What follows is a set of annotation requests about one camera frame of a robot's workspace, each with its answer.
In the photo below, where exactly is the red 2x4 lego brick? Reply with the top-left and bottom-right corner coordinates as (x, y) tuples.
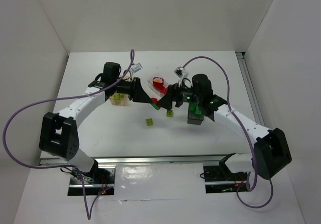
(160, 88), (168, 96)

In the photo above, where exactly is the red arch lego piece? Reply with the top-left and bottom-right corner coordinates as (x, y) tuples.
(151, 97), (158, 104)

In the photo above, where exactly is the green 2x4 lego plate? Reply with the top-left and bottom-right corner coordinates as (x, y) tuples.
(151, 103), (161, 110)

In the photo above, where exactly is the small green lego piece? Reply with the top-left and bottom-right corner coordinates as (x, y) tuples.
(189, 103), (202, 116)

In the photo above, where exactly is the lime 2x4 lego brick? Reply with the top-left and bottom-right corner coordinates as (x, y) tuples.
(113, 93), (124, 101)

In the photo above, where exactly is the lime 2x2 lego plate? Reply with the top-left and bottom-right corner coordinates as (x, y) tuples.
(146, 119), (153, 126)

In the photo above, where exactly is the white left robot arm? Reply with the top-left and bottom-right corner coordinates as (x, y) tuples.
(39, 62), (153, 181)

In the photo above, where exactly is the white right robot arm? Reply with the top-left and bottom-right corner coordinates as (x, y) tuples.
(158, 74), (292, 180)

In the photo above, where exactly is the clear plastic container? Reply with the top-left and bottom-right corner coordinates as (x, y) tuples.
(147, 73), (169, 97)

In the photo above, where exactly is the tan translucent plastic container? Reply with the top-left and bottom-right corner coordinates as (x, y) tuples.
(109, 92), (128, 106)

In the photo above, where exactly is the grey translucent plastic container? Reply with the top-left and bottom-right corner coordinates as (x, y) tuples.
(187, 108), (204, 125)

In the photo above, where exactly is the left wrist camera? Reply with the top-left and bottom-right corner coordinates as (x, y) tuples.
(130, 63), (142, 74)

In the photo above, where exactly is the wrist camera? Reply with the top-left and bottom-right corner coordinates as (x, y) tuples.
(174, 67), (189, 79)
(130, 63), (142, 74)

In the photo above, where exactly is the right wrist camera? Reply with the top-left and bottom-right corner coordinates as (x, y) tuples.
(174, 67), (189, 79)

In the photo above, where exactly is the aluminium side rail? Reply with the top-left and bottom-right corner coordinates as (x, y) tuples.
(235, 51), (276, 161)

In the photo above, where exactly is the aluminium mounting rail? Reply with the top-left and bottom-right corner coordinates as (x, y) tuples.
(40, 154), (227, 171)

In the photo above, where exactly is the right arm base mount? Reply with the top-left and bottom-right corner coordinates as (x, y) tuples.
(200, 166), (248, 194)

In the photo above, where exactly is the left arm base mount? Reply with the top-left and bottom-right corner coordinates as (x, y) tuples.
(60, 165), (116, 196)

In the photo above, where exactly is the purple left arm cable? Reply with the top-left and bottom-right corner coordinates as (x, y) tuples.
(2, 49), (136, 221)

